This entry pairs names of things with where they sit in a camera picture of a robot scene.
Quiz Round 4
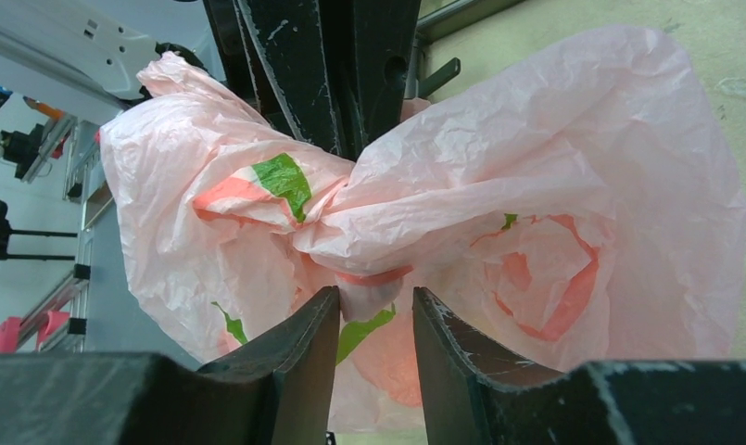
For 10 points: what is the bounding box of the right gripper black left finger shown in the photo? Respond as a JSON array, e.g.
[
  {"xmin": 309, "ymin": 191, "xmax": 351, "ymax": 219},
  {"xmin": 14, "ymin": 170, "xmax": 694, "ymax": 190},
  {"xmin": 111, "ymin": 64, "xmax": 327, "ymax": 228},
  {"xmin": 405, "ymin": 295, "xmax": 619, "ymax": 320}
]
[{"xmin": 0, "ymin": 286, "xmax": 340, "ymax": 444}]

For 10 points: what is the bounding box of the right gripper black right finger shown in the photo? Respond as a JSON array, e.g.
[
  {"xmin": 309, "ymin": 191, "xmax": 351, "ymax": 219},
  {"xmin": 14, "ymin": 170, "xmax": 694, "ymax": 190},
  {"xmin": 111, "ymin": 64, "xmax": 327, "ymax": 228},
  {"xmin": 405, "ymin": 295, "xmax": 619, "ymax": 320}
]
[{"xmin": 412, "ymin": 287, "xmax": 746, "ymax": 444}]

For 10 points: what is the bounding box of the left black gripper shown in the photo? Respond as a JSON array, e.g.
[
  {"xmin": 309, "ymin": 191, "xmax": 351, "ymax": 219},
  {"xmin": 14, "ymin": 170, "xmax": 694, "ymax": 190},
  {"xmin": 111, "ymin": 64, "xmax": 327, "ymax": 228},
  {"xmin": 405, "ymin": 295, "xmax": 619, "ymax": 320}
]
[{"xmin": 202, "ymin": 0, "xmax": 421, "ymax": 158}]

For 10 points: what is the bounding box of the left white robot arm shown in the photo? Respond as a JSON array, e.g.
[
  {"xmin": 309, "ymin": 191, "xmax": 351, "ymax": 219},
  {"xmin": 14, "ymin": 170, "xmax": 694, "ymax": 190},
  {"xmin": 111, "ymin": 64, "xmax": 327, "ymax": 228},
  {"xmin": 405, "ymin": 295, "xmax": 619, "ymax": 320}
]
[{"xmin": 0, "ymin": 1, "xmax": 420, "ymax": 160}]

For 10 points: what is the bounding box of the aluminium frame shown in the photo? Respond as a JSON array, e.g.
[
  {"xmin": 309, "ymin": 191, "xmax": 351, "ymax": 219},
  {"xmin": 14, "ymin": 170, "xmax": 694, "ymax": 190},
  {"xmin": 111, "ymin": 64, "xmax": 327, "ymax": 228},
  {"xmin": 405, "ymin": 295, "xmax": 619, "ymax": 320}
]
[{"xmin": 18, "ymin": 117, "xmax": 112, "ymax": 352}]

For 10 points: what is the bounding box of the pink plastic bag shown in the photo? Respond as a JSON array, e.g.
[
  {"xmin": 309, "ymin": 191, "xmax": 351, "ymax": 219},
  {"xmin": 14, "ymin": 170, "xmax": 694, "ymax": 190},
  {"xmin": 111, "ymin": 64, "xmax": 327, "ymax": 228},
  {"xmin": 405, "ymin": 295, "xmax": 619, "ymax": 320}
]
[{"xmin": 99, "ymin": 25, "xmax": 746, "ymax": 433}]

